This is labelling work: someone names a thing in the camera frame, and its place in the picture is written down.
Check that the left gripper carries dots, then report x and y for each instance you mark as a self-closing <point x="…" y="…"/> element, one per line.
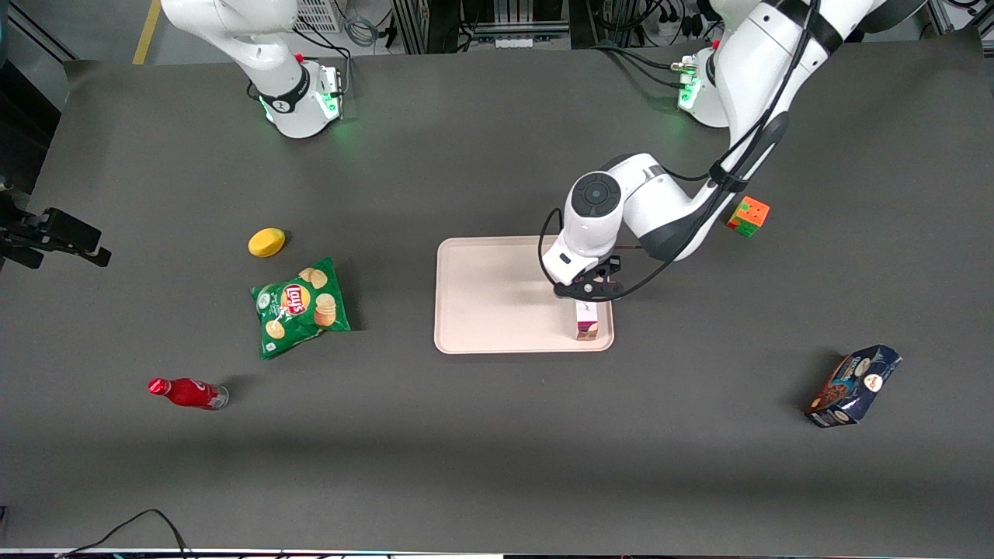
<point x="614" y="260"/>

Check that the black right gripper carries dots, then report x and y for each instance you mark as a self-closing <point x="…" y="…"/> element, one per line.
<point x="56" y="230"/>

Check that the red cookie box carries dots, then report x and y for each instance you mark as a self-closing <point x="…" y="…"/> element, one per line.
<point x="587" y="320"/>

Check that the pale pink plastic tray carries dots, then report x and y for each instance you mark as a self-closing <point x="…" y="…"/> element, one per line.
<point x="493" y="299"/>

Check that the blue cookie box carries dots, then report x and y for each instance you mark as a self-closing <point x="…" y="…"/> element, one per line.
<point x="854" y="387"/>

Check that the white vented box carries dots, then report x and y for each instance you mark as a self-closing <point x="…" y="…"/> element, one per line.
<point x="318" y="15"/>

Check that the orange green puzzle cube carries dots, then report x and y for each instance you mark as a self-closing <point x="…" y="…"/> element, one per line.
<point x="751" y="217"/>

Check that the red soda bottle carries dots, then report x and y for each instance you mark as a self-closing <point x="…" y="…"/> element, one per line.
<point x="186" y="393"/>

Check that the yellow lemon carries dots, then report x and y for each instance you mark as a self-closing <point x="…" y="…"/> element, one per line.
<point x="266" y="243"/>

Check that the white power strip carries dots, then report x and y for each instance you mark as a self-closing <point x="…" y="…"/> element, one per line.
<point x="516" y="43"/>

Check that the green chips bag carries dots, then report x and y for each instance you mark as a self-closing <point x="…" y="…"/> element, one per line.
<point x="299" y="307"/>

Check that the aluminium equipment rack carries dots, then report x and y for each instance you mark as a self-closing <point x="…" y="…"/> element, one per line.
<point x="481" y="19"/>

